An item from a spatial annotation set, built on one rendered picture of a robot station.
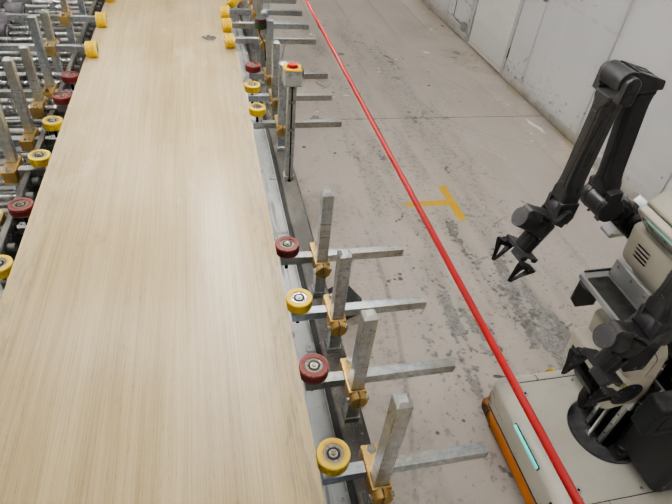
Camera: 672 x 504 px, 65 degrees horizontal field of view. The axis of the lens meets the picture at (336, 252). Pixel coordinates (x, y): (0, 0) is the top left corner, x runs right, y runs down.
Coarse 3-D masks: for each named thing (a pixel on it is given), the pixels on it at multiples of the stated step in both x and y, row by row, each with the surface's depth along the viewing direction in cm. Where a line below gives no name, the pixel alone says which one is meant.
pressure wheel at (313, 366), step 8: (304, 360) 141; (312, 360) 142; (320, 360) 142; (304, 368) 139; (312, 368) 140; (320, 368) 140; (328, 368) 140; (304, 376) 138; (312, 376) 137; (320, 376) 138; (312, 384) 139
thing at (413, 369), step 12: (432, 360) 153; (444, 360) 153; (336, 372) 147; (372, 372) 148; (384, 372) 148; (396, 372) 148; (408, 372) 149; (420, 372) 151; (432, 372) 152; (444, 372) 153; (324, 384) 145; (336, 384) 146
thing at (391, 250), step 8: (352, 248) 186; (360, 248) 186; (368, 248) 187; (376, 248) 187; (384, 248) 188; (392, 248) 188; (400, 248) 188; (296, 256) 180; (304, 256) 180; (312, 256) 181; (328, 256) 182; (336, 256) 183; (352, 256) 185; (360, 256) 186; (368, 256) 186; (376, 256) 187; (384, 256) 188; (392, 256) 189; (288, 264) 181
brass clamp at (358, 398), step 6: (342, 360) 149; (342, 366) 147; (348, 366) 147; (348, 372) 146; (348, 378) 144; (348, 384) 143; (348, 390) 142; (354, 390) 141; (360, 390) 142; (366, 390) 142; (348, 396) 142; (354, 396) 140; (360, 396) 140; (366, 396) 142; (348, 402) 141; (354, 402) 141; (360, 402) 141; (366, 402) 142
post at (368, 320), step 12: (360, 312) 126; (372, 312) 125; (360, 324) 127; (372, 324) 125; (360, 336) 128; (372, 336) 128; (360, 348) 130; (360, 360) 133; (360, 372) 137; (360, 384) 141; (348, 408) 147
